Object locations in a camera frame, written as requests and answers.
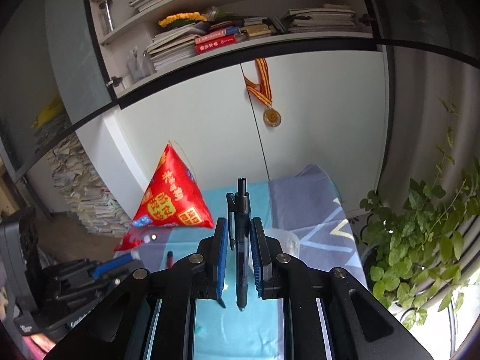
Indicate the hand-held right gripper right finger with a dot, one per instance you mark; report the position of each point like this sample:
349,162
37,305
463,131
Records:
258,262

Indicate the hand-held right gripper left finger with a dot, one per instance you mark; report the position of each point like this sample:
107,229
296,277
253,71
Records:
86,287

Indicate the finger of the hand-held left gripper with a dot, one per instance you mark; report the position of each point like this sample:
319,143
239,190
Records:
221,260
112,266

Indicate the black pen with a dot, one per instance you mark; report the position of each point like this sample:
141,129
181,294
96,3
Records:
242,232

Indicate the frosted plastic cup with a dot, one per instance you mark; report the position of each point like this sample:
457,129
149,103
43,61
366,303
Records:
290,240

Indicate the red and black utility knife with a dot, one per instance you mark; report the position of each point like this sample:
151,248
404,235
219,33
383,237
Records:
170,259

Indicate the red tassel with beads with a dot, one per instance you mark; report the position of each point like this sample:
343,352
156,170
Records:
125,245

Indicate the blue grey printed tablecloth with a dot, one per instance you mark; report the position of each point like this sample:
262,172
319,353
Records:
300,202

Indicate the tall piles of old books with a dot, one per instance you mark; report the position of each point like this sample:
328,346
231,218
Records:
82,195

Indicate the red pyramid-shaped pouch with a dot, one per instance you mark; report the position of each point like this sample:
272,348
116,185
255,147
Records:
172,195

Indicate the white bookcase cabinet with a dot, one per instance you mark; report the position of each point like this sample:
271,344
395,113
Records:
187,120

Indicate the gold medal striped ribbon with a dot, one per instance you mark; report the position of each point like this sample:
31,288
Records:
272,117

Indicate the yellow plush toy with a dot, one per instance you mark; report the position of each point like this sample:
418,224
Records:
50,114

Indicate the green potted plant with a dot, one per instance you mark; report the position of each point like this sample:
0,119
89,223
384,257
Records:
412,240

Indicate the black door latch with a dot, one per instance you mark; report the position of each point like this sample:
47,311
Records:
114,81

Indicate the clear pen holder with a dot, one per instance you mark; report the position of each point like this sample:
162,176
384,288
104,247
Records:
139,67

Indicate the dark glass cabinet door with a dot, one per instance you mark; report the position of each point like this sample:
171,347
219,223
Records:
431,7
56,63

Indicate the red book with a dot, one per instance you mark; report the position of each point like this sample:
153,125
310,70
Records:
215,40
216,48

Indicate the stack of magazines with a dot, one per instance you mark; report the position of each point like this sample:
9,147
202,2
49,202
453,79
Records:
168,52

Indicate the small stack of books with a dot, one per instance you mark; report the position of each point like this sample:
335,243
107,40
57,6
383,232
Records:
258,30

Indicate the yellow flower garland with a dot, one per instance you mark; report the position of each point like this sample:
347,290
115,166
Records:
180,18

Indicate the glass jar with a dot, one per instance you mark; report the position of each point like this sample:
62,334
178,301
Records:
106,17

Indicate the stack of worn books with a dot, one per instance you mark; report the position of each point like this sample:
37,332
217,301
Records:
318,18

